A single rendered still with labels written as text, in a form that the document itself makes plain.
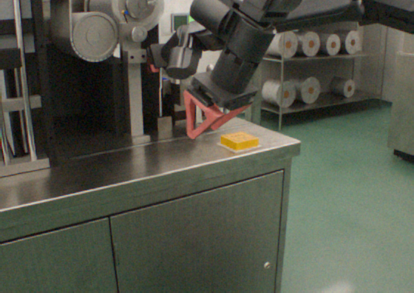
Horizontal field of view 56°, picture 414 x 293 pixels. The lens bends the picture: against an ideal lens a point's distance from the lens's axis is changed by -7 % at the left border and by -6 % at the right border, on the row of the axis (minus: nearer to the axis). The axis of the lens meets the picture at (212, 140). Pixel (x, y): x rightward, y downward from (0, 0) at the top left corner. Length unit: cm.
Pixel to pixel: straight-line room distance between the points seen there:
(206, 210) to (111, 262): 26
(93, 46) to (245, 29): 58
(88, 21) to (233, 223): 63
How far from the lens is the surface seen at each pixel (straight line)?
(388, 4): 84
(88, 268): 94
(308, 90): 473
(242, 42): 57
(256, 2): 54
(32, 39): 94
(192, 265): 107
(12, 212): 81
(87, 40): 107
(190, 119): 63
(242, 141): 100
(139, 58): 104
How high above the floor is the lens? 124
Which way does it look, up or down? 18 degrees down
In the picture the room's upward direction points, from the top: straight up
